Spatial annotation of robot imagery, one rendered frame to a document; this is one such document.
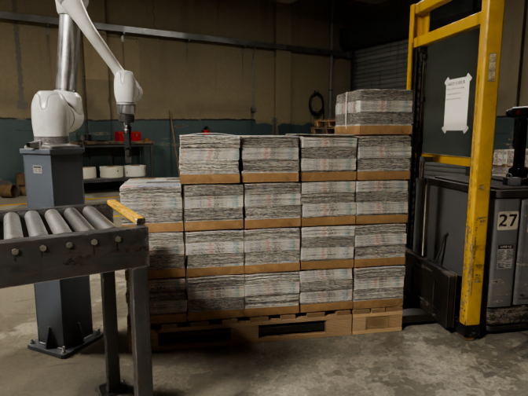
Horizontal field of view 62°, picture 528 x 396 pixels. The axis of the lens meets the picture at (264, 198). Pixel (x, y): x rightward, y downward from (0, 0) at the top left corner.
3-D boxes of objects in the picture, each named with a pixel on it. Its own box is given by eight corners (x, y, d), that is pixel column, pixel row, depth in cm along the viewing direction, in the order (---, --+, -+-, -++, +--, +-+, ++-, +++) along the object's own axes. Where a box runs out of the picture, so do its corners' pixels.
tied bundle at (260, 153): (234, 175, 251) (233, 134, 247) (284, 174, 255) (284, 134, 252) (240, 183, 214) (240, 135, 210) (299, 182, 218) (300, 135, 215)
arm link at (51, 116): (27, 137, 204) (23, 88, 200) (42, 136, 221) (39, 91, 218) (63, 137, 205) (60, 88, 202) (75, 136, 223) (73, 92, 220)
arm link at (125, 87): (134, 102, 212) (140, 104, 225) (133, 68, 209) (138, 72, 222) (111, 101, 211) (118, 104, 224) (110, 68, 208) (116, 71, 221)
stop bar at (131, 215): (115, 203, 173) (115, 199, 172) (146, 224, 136) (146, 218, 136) (107, 204, 171) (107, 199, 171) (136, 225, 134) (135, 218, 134)
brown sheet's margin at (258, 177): (234, 174, 251) (234, 166, 250) (284, 174, 255) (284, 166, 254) (240, 182, 214) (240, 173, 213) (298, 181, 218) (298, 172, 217)
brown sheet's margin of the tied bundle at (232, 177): (181, 180, 223) (180, 171, 223) (237, 179, 227) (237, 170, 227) (179, 184, 208) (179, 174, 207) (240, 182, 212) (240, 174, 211)
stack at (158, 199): (135, 320, 253) (129, 177, 241) (329, 306, 273) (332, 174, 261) (126, 354, 216) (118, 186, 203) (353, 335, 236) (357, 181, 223)
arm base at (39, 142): (15, 148, 205) (13, 137, 204) (55, 147, 225) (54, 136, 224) (42, 149, 198) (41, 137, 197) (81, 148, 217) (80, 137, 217)
